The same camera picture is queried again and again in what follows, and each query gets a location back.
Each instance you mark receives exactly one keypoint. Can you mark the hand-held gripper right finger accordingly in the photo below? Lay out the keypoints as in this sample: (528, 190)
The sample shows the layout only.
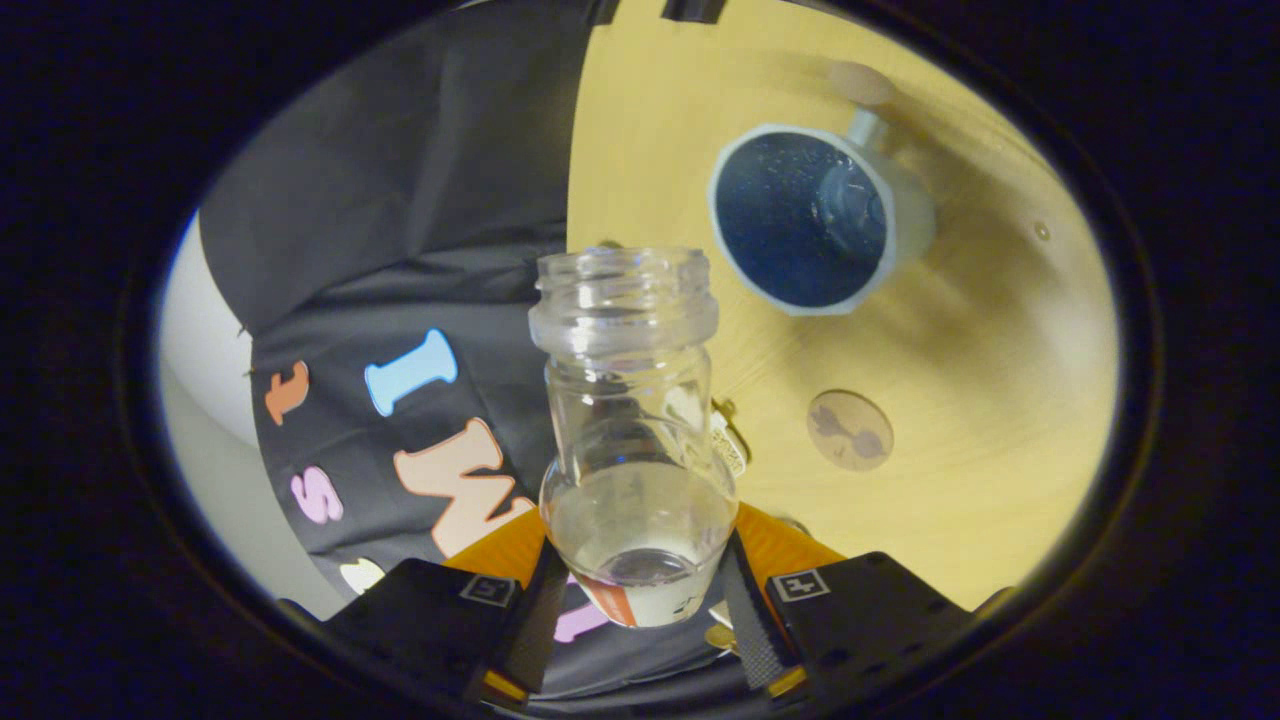
(748, 625)

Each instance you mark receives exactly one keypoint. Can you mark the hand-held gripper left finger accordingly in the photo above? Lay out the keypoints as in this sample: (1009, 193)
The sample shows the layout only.
(535, 625)

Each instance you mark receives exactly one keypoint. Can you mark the round wooden coaster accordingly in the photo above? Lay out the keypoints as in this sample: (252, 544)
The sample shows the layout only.
(850, 430)

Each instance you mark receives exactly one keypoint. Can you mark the clear glass juice bottle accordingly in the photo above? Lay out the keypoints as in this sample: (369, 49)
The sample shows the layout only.
(630, 420)

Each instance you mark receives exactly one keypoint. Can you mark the white divided grain dish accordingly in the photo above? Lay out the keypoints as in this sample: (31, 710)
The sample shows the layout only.
(730, 445)

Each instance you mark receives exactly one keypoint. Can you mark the wooden table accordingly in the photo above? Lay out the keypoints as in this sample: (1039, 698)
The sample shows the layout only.
(980, 350)

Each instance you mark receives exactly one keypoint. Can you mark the black table edge clip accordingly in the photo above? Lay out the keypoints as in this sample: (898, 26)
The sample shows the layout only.
(603, 10)
(692, 10)

